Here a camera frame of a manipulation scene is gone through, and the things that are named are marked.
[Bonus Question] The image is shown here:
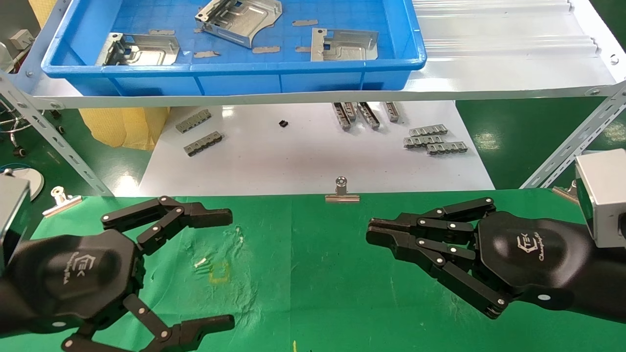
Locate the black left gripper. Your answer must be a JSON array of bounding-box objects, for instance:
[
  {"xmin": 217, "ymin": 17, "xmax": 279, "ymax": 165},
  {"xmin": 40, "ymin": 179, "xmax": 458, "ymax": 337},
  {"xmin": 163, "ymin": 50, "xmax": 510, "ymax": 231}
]
[{"xmin": 9, "ymin": 196, "xmax": 236, "ymax": 352}]

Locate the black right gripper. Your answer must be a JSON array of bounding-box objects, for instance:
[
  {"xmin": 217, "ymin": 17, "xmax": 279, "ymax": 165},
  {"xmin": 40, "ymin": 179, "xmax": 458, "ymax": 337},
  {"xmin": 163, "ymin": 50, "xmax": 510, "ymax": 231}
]
[{"xmin": 366, "ymin": 197, "xmax": 605, "ymax": 321}]

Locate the silver binder clip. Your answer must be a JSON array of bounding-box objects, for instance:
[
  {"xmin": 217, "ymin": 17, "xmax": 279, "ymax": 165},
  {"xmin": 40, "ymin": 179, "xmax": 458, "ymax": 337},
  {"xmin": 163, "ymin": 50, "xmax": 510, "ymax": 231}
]
[
  {"xmin": 42, "ymin": 186, "xmax": 83, "ymax": 218},
  {"xmin": 552, "ymin": 179, "xmax": 581, "ymax": 204},
  {"xmin": 325, "ymin": 176, "xmax": 360, "ymax": 203}
]

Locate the green table cloth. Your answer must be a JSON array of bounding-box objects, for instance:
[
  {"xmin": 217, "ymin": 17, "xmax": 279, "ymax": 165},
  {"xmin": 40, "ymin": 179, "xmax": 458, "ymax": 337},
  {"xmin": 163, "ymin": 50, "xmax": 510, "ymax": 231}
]
[{"xmin": 0, "ymin": 188, "xmax": 626, "ymax": 352}]

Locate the white floor stand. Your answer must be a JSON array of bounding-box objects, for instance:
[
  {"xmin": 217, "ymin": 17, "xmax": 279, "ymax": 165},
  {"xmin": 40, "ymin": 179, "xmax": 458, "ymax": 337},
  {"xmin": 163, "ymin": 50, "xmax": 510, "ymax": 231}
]
[{"xmin": 0, "ymin": 166, "xmax": 45, "ymax": 201}]

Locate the blue plastic bin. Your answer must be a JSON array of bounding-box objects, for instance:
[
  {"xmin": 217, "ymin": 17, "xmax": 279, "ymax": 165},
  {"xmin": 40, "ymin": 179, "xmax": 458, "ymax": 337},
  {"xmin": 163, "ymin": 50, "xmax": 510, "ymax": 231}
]
[{"xmin": 41, "ymin": 0, "xmax": 427, "ymax": 96}]

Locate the white metal shelf board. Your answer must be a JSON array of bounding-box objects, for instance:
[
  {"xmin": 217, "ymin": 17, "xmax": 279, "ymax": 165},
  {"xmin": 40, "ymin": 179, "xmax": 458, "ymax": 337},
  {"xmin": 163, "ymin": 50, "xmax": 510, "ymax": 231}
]
[{"xmin": 0, "ymin": 0, "xmax": 626, "ymax": 110}]

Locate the perforated steel angle strut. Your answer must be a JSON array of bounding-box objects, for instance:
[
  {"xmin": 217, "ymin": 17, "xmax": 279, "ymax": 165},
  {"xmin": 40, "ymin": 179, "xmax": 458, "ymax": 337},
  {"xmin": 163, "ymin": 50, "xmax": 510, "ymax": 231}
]
[
  {"xmin": 0, "ymin": 72, "xmax": 114, "ymax": 198},
  {"xmin": 519, "ymin": 82, "xmax": 626, "ymax": 190}
]

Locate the black chair base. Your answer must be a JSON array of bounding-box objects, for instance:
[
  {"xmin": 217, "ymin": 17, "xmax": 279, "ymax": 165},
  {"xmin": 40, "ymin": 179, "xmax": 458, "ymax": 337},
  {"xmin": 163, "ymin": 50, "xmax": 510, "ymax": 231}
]
[{"xmin": 0, "ymin": 105, "xmax": 29, "ymax": 158}]

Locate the grey socket box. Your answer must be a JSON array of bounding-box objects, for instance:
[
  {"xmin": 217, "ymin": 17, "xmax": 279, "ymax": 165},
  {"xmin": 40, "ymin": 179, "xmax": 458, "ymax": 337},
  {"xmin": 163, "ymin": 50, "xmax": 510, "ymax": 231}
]
[{"xmin": 9, "ymin": 29, "xmax": 35, "ymax": 50}]

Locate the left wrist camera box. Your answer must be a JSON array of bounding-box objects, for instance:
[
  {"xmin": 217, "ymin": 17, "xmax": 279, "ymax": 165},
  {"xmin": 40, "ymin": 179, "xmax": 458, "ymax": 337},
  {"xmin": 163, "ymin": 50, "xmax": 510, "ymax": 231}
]
[{"xmin": 0, "ymin": 173, "xmax": 31, "ymax": 273}]

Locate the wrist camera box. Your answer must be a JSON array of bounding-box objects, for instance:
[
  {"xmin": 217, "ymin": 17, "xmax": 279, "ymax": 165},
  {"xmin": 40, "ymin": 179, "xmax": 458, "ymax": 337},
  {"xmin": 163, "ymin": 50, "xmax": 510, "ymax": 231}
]
[
  {"xmin": 0, "ymin": 173, "xmax": 31, "ymax": 273},
  {"xmin": 574, "ymin": 149, "xmax": 626, "ymax": 248}
]

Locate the bent sheet metal bracket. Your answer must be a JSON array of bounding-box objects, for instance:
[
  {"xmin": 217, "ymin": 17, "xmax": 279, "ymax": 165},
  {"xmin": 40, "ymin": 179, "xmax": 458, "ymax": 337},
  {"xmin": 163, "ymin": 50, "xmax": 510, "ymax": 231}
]
[
  {"xmin": 311, "ymin": 28, "xmax": 380, "ymax": 62},
  {"xmin": 96, "ymin": 33, "xmax": 181, "ymax": 67},
  {"xmin": 195, "ymin": 0, "xmax": 284, "ymax": 49}
]

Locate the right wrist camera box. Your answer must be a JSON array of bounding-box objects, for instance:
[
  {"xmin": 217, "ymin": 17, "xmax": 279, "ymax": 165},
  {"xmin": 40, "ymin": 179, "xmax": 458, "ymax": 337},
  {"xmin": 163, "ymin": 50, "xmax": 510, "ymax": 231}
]
[{"xmin": 574, "ymin": 149, "xmax": 626, "ymax": 248}]

